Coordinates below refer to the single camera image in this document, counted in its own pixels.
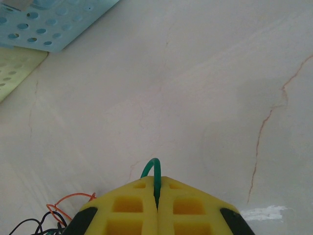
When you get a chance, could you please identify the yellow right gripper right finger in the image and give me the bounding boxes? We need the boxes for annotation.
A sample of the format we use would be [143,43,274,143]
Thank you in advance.
[156,175,255,235]

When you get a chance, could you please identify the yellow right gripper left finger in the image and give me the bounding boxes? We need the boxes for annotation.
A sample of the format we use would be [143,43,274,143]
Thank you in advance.
[64,178,159,235]

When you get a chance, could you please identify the thin orange cable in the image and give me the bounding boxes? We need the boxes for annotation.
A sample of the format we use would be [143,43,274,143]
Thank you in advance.
[46,192,97,223]

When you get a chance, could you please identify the thin green cable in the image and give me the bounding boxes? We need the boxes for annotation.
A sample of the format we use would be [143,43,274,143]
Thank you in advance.
[140,158,162,206]

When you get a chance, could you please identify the thin black cable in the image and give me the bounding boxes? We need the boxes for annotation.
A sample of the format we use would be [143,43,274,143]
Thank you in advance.
[9,211,71,235]

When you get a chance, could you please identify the green perforated plastic basket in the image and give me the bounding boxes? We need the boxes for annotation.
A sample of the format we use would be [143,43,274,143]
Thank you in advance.
[0,46,48,103]

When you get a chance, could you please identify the blue perforated plastic basket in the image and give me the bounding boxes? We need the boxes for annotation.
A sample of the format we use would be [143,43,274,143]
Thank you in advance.
[0,0,120,53]

